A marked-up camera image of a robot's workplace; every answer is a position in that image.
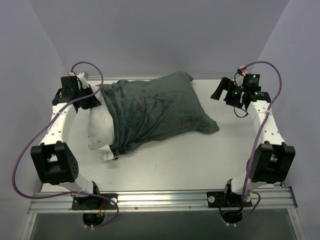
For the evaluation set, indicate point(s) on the aluminium mounting rail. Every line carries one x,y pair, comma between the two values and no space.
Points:
277,197

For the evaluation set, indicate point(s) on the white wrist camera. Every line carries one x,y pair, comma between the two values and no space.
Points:
239,75
82,79

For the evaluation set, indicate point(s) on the white pillow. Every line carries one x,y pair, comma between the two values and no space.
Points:
100,131

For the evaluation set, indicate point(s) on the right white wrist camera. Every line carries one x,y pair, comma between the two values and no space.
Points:
239,75

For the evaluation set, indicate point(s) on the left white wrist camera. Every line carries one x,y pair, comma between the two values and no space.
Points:
82,79

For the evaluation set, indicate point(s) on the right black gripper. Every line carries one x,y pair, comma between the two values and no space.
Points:
229,92

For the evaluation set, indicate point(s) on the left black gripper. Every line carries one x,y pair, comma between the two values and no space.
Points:
86,97

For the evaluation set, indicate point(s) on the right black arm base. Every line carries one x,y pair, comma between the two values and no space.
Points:
230,205

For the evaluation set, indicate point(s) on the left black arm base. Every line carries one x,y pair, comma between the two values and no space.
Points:
107,201

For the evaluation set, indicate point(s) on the zebra and green pillowcase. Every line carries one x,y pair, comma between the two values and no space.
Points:
154,110

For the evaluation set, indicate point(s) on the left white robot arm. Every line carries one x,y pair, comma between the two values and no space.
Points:
53,160

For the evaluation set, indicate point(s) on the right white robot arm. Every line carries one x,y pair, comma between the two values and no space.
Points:
271,157

